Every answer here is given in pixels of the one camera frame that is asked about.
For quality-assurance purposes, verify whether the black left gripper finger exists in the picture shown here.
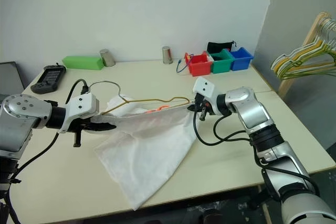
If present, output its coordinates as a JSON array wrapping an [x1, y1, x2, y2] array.
[[89, 121, 118, 128], [90, 126, 117, 132]]

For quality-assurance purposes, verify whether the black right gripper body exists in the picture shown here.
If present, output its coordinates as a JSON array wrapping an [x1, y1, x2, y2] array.
[[194, 94, 214, 121]]

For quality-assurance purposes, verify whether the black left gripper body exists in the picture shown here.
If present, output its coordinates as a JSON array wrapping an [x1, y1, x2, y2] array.
[[68, 118, 99, 148]]

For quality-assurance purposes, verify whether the gold wire hanger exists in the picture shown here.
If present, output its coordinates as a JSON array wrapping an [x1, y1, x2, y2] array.
[[88, 80, 192, 116]]

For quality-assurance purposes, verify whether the white cloth garment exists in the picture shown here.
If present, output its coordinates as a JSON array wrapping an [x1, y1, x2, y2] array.
[[93, 93, 197, 204]]

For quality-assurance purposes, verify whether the red plastic bin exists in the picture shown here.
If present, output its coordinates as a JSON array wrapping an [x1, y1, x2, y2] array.
[[184, 52, 213, 77]]

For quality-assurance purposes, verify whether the green plastic bin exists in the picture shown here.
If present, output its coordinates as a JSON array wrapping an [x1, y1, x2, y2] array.
[[208, 49, 234, 74]]

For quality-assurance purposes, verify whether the metal cup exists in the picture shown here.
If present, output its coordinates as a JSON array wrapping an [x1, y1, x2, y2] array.
[[162, 46, 173, 65], [99, 48, 116, 67]]

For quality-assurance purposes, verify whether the blue plastic bin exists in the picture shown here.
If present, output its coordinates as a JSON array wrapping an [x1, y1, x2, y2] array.
[[227, 47, 255, 71]]

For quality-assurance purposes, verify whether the black handheld controller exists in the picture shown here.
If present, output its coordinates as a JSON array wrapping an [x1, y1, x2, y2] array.
[[30, 63, 67, 95]]

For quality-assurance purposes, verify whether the black fabric pouch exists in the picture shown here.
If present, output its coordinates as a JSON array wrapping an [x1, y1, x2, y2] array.
[[206, 40, 237, 54]]

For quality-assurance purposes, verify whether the green rectangular box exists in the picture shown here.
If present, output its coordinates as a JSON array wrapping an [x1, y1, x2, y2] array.
[[62, 55, 104, 71]]

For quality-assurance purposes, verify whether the dark flat panel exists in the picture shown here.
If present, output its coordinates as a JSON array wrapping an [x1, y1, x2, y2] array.
[[0, 61, 26, 96]]

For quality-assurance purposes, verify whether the wooden clothes rack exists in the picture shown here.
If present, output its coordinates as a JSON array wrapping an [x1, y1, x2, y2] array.
[[277, 11, 336, 98]]

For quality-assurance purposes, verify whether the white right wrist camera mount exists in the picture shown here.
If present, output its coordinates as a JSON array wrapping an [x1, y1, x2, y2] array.
[[193, 77, 224, 116]]

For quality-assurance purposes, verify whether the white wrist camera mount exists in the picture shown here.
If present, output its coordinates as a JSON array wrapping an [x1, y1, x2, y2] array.
[[58, 93, 101, 133], [193, 77, 224, 116]]

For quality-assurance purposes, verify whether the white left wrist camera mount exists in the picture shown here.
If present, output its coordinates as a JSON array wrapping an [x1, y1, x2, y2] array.
[[58, 93, 101, 133]]

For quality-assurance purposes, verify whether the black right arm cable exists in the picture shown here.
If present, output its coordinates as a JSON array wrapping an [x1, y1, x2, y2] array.
[[193, 108, 254, 146]]

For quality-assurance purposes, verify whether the blue cord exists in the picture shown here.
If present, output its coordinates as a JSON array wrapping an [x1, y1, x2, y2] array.
[[176, 55, 195, 74]]

